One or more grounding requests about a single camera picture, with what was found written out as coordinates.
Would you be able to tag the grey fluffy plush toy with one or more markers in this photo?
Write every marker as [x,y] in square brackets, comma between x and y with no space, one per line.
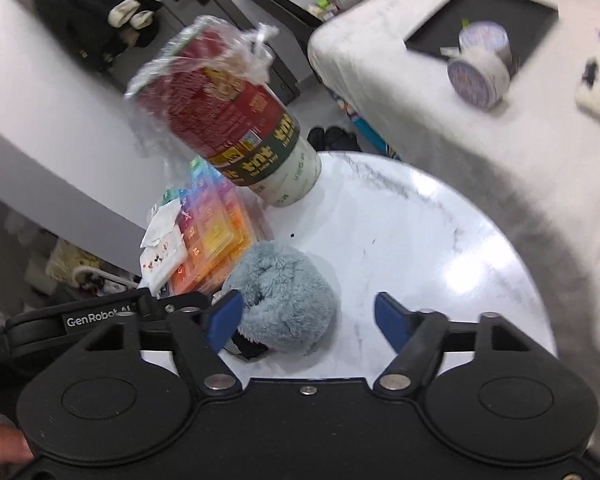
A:
[288,304]

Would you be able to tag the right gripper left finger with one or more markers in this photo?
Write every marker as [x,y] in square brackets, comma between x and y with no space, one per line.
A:
[200,330]

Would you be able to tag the black rectangular tray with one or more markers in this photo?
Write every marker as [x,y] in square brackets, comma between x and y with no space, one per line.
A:
[516,28]

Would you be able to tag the round tin with patterned lid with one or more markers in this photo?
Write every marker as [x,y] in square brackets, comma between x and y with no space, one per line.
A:
[480,78]

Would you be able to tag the person's hand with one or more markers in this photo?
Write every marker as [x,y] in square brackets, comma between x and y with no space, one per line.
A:
[14,448]

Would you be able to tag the white folded paper towel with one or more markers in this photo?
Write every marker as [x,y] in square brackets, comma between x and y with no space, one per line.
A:
[161,223]

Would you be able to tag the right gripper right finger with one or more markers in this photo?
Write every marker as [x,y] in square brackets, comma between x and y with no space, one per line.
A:
[417,338]

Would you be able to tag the white bead pegboard pad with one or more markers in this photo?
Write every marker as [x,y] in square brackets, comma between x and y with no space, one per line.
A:
[159,262]

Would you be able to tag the rainbow bead organizer box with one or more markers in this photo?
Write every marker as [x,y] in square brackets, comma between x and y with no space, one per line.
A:
[219,222]

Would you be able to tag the red snack canister in plastic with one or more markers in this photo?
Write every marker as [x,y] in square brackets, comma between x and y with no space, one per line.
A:
[208,91]

